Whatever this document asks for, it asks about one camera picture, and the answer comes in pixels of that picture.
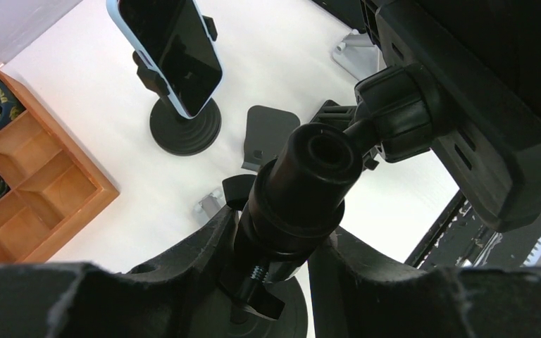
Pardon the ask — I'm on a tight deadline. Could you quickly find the silver stand left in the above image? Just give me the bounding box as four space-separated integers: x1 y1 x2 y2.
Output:
192 187 226 227

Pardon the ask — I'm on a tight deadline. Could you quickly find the black folding phone stand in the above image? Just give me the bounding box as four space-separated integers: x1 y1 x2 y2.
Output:
311 100 379 170

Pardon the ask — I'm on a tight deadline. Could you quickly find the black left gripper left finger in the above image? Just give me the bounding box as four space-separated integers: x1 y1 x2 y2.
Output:
0 207 237 337

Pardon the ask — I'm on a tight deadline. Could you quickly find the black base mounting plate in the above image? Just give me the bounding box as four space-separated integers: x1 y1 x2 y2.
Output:
405 191 541 271

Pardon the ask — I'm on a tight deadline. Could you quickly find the orange wooden organizer tray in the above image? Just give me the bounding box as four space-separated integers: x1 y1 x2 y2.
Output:
0 70 119 263

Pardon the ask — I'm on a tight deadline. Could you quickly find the round wooden base stand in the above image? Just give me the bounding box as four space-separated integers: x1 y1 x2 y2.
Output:
242 105 300 172

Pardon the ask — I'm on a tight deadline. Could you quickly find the silver metal phone stand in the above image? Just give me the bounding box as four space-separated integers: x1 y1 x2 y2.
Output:
331 30 385 81

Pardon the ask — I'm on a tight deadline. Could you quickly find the black round tall stand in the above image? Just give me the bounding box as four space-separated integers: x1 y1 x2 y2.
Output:
188 63 440 338

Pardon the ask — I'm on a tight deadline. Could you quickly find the black round clamp stand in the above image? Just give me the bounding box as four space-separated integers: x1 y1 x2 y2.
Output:
133 18 222 156

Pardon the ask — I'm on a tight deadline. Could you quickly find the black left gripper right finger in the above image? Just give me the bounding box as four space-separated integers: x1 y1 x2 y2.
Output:
308 228 541 337

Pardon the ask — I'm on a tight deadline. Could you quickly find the blue case smartphone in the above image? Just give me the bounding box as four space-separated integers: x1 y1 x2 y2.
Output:
106 0 223 119

